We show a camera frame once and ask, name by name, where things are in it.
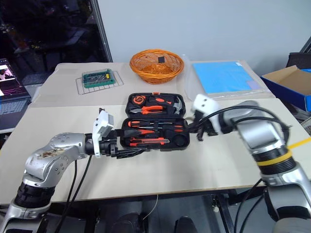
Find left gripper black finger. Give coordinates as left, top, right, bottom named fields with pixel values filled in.
left=118, top=147, right=147, bottom=156
left=116, top=153, right=141, bottom=161

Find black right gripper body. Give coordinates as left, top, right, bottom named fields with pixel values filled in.
left=193, top=110, right=215, bottom=136

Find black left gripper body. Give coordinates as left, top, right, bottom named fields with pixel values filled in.
left=100, top=136, right=121, bottom=159

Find black tape roll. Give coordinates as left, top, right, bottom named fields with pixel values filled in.
left=174, top=135, right=188, bottom=148

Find black tool case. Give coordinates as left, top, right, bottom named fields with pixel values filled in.
left=120, top=92, right=191, bottom=150

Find orange black utility knife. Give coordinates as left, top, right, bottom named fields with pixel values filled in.
left=128, top=136, right=170, bottom=147

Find silver claw hammer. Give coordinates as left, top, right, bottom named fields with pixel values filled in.
left=170, top=96, right=186, bottom=115

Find small black orange screwdriver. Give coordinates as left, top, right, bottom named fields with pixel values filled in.
left=127, top=120, right=156, bottom=128

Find clear plastic sleeve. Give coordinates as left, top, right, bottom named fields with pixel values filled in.
left=182, top=56, right=271, bottom=99

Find blue sheet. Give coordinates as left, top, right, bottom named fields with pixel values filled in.
left=191, top=61, right=265, bottom=95

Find orange black tape measure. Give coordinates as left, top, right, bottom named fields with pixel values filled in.
left=132, top=95, right=147, bottom=105

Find large dark rounded shape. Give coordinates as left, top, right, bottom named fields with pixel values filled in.
left=106, top=200, right=147, bottom=233

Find green screwdriver bit box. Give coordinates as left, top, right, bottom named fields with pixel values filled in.
left=82, top=68, right=115, bottom=89

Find orange wicker basket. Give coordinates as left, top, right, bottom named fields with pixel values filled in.
left=129, top=49, right=185, bottom=84

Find yellow tape strip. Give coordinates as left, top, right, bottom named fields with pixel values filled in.
left=257, top=137, right=311, bottom=167

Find beige cardboard sheet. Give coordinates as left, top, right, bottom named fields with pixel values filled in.
left=28, top=60, right=277, bottom=109

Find blue cardboard box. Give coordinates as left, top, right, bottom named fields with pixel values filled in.
left=260, top=65, right=311, bottom=113

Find dark rounded shape under table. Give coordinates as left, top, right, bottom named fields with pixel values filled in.
left=174, top=215, right=198, bottom=233

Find open laptop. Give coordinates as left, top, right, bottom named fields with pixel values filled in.
left=0, top=57, right=33, bottom=131

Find black chair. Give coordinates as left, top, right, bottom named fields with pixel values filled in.
left=286, top=51, right=311, bottom=71

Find small orange handled screwdriver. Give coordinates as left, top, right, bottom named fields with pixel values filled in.
left=155, top=123, right=184, bottom=130

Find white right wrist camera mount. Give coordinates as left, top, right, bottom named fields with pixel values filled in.
left=192, top=94, right=221, bottom=134

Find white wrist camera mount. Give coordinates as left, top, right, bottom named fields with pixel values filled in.
left=91, top=108, right=115, bottom=159
left=192, top=94, right=221, bottom=134

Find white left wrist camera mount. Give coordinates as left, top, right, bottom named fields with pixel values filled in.
left=91, top=108, right=115, bottom=159

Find black orange handled tool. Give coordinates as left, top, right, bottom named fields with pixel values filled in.
left=148, top=95, right=172, bottom=106

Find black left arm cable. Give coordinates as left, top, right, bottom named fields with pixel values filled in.
left=66, top=159, right=79, bottom=203
left=57, top=154, right=93, bottom=228

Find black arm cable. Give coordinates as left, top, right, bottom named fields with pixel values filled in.
left=66, top=159, right=79, bottom=203
left=233, top=179, right=265, bottom=233
left=186, top=103, right=294, bottom=136
left=57, top=154, right=93, bottom=228

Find orange handled pliers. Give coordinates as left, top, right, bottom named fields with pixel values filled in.
left=130, top=105, right=169, bottom=115

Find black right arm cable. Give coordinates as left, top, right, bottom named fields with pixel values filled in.
left=233, top=179, right=265, bottom=233
left=186, top=103, right=294, bottom=136

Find thin white wire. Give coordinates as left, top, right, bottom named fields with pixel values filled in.
left=142, top=193, right=159, bottom=221

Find green tray on wire rack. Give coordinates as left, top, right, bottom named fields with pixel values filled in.
left=75, top=70, right=125, bottom=96

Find black table frame leg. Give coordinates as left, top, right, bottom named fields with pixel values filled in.
left=210, top=191, right=235, bottom=233

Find metal frame pole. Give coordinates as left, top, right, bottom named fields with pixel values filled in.
left=93, top=0, right=114, bottom=64

